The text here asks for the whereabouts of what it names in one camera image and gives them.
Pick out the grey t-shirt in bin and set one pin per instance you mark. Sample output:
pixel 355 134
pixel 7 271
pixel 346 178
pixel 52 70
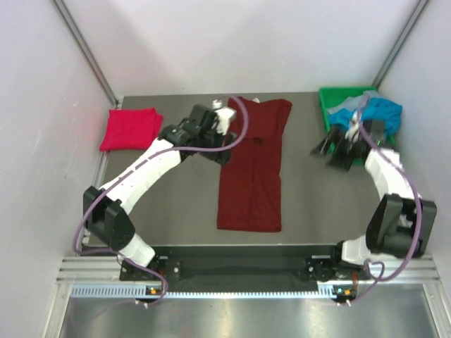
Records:
pixel 351 103

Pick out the blue t-shirt in bin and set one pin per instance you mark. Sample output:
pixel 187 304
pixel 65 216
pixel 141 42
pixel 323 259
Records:
pixel 377 109

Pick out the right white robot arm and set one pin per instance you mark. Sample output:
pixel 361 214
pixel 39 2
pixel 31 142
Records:
pixel 402 222

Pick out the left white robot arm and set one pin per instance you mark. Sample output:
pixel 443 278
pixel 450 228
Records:
pixel 106 209

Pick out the folded bright red t-shirt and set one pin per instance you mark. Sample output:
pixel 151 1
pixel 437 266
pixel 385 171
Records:
pixel 131 129

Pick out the aluminium front rail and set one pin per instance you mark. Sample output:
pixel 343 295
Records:
pixel 98 269

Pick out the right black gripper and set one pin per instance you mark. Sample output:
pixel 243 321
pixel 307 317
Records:
pixel 335 138

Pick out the aluminium corner post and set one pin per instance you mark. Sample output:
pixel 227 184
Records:
pixel 75 32
pixel 407 29

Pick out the wrist white camera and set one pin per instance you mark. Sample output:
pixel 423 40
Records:
pixel 225 116
pixel 353 132

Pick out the left aluminium corner post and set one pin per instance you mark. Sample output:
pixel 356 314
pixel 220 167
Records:
pixel 75 32

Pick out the green plastic bin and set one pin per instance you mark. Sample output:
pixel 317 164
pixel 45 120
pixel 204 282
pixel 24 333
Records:
pixel 333 96

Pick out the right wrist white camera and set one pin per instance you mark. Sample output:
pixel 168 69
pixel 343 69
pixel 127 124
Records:
pixel 353 132

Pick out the grey slotted cable duct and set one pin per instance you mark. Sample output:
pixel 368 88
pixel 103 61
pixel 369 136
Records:
pixel 110 291

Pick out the right aluminium corner post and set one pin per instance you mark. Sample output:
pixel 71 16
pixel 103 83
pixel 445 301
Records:
pixel 407 29

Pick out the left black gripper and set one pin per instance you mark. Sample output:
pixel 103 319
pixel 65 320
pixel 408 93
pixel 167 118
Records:
pixel 222 158

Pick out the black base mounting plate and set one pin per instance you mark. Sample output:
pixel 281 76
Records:
pixel 328 254

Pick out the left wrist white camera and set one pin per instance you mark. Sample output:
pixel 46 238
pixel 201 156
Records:
pixel 225 116

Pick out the dark maroon t-shirt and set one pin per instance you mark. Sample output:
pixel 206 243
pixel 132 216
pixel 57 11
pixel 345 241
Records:
pixel 250 186

